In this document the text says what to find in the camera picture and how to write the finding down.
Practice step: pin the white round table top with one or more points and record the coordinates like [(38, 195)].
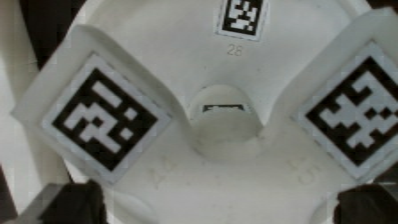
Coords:
[(307, 53)]

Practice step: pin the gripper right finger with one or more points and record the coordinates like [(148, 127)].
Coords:
[(369, 205)]

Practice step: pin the white cylindrical table leg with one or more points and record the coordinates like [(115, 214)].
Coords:
[(227, 124)]

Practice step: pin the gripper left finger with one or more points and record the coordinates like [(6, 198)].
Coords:
[(69, 204)]

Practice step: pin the white cross-shaped table base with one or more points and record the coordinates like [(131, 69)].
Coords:
[(92, 114)]

